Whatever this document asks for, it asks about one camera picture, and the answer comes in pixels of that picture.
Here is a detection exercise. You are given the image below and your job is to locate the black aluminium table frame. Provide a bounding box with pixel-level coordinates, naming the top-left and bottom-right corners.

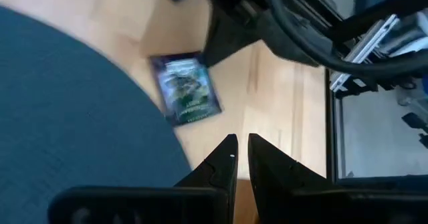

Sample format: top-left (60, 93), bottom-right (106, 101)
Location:
top-left (326, 0), bottom-right (428, 190)

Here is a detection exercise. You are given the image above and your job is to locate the round dark blue placemat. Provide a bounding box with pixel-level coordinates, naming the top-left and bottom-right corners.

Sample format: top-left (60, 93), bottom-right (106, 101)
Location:
top-left (0, 5), bottom-right (193, 224)

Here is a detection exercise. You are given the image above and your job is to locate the dark blue tea packet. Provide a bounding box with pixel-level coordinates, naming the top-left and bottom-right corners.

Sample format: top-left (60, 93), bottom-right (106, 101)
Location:
top-left (149, 51), bottom-right (223, 127)

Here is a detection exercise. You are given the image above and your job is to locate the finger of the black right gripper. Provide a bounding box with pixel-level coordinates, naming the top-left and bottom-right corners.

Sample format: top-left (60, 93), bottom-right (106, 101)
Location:
top-left (257, 13), bottom-right (320, 68)
top-left (203, 8), bottom-right (258, 67)

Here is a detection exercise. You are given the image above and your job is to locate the silver aluminium bracket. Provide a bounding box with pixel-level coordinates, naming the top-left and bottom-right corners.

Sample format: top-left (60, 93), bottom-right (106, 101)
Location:
top-left (329, 15), bottom-right (402, 93)

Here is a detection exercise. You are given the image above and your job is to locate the black robot arm with cables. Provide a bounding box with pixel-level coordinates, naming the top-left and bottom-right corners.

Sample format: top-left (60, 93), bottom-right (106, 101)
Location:
top-left (266, 0), bottom-right (428, 80)

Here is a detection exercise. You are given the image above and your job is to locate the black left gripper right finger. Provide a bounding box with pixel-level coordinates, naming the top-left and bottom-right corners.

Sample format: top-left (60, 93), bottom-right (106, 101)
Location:
top-left (247, 133), bottom-right (428, 224)

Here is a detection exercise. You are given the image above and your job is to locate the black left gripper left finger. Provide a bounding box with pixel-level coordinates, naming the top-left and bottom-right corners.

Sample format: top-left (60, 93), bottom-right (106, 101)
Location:
top-left (48, 133), bottom-right (239, 224)

